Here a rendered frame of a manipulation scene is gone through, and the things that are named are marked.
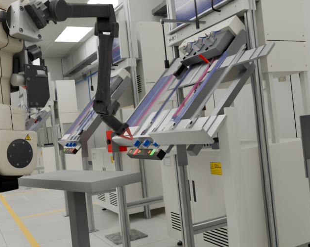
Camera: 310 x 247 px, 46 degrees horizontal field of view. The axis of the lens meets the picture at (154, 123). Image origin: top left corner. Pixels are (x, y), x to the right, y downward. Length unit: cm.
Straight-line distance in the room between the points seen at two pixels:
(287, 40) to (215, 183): 88
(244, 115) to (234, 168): 273
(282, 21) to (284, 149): 69
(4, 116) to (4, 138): 8
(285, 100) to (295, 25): 158
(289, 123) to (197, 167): 185
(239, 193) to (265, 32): 96
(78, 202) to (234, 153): 69
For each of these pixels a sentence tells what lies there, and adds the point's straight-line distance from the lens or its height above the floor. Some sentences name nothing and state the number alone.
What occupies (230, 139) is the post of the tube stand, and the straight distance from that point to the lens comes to 142.
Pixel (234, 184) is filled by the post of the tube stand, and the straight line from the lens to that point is 144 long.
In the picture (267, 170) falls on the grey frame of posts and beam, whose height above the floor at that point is 50.
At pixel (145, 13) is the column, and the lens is 542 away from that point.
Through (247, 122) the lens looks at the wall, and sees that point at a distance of 412.
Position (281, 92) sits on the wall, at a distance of 376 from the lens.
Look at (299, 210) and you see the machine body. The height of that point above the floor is 24.
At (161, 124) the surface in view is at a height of 78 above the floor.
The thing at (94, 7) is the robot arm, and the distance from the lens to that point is 163.
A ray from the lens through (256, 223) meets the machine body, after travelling 195.
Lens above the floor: 77
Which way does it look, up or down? 1 degrees up
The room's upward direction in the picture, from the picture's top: 6 degrees counter-clockwise
